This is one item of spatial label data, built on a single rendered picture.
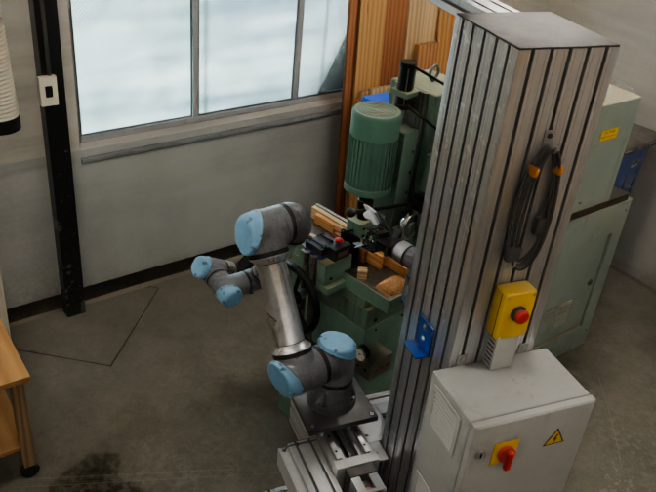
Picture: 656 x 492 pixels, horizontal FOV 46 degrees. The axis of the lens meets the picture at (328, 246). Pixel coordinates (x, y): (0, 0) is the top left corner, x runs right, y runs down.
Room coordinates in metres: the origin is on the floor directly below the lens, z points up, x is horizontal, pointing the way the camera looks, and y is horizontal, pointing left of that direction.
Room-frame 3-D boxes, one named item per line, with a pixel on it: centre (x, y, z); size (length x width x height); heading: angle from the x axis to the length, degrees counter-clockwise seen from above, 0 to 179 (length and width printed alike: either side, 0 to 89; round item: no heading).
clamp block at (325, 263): (2.39, 0.00, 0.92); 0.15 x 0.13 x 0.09; 47
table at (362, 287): (2.45, -0.05, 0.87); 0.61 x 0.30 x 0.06; 47
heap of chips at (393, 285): (2.29, -0.25, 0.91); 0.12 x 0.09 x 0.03; 137
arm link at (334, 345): (1.76, -0.05, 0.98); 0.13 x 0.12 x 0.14; 130
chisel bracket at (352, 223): (2.55, -0.14, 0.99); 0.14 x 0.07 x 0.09; 137
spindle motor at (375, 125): (2.53, -0.12, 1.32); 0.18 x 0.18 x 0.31
